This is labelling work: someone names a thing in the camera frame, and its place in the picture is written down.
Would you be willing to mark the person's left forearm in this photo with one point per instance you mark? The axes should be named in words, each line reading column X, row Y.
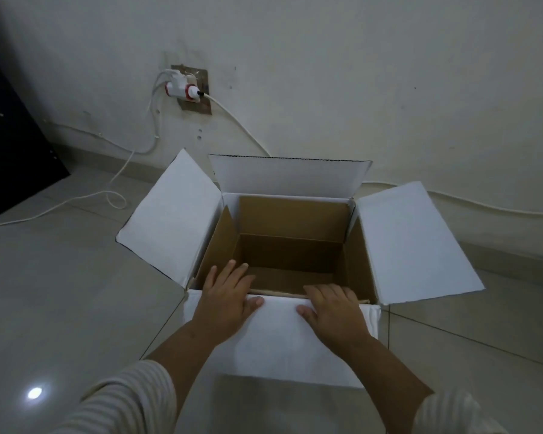
column 181, row 352

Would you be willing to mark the person's left little finger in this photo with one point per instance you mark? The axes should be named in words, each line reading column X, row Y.
column 210, row 277

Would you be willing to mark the person's right hand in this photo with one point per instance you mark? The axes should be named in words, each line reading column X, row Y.
column 339, row 318

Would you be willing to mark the metal wall socket plate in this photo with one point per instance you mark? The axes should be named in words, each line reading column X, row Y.
column 203, row 103

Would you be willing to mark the person's left hand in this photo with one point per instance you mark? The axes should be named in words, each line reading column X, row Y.
column 224, row 311

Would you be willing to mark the white-lined cardboard box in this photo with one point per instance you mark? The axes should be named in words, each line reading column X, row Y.
column 294, row 248

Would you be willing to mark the dark furniture panel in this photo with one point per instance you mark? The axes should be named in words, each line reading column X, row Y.
column 13, row 153

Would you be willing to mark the person's left middle finger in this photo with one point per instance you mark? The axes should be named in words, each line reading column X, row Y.
column 240, row 276

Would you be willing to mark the person's left thumb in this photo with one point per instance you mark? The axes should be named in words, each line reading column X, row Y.
column 255, row 303

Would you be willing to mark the person's right forearm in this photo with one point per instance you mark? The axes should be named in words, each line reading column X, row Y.
column 384, row 375

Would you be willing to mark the striped white shirt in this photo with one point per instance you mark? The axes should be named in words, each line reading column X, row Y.
column 122, row 402

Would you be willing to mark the person's right thumb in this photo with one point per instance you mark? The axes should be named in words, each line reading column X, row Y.
column 307, row 313

